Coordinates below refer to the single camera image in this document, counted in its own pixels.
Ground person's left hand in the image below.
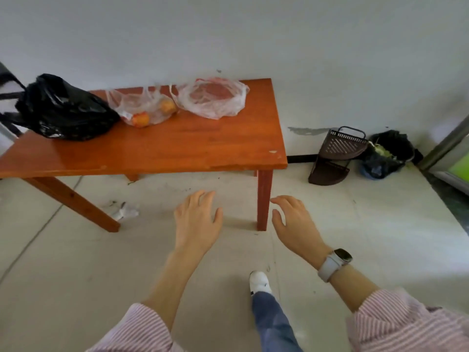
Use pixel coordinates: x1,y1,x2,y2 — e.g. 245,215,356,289
174,190,224,255

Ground person's right hand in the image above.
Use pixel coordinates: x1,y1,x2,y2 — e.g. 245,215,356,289
270,195,332,270

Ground person's left forearm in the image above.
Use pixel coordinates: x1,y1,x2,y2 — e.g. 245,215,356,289
142,248,206,332

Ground person's right forearm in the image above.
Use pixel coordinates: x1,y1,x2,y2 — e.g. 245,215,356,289
316,253,380,314

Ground white shoe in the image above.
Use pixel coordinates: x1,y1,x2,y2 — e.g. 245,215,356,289
249,271,273,297

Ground white smartwatch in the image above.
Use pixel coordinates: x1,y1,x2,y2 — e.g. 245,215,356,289
317,248,353,283

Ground orange-brown wooden table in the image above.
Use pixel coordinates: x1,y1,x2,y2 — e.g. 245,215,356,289
0,78,288,233

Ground crumpled white paper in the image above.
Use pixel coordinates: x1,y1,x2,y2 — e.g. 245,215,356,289
109,202,140,221

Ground brown plastic corner rack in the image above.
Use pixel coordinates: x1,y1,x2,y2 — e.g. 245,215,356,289
308,126,369,186

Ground blue jeans leg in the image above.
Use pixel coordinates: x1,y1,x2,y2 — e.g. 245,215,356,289
251,291,304,352

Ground clear bag with red contents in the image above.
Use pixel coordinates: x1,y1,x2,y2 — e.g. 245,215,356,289
170,77,250,120

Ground black trash bag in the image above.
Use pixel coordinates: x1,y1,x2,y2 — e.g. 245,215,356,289
361,130,424,180

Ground pink striped shirt sleeve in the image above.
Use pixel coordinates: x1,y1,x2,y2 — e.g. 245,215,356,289
346,287,469,352
86,303,184,352

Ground clear plastic bag with fruit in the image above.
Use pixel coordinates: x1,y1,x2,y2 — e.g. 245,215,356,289
106,86,179,128

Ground black plastic bag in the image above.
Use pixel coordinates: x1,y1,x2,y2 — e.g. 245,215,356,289
2,73,121,141

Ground black metal chair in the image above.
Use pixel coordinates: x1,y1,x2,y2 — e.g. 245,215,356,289
0,62,27,143

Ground grey door frame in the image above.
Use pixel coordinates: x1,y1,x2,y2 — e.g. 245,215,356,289
418,113,469,197

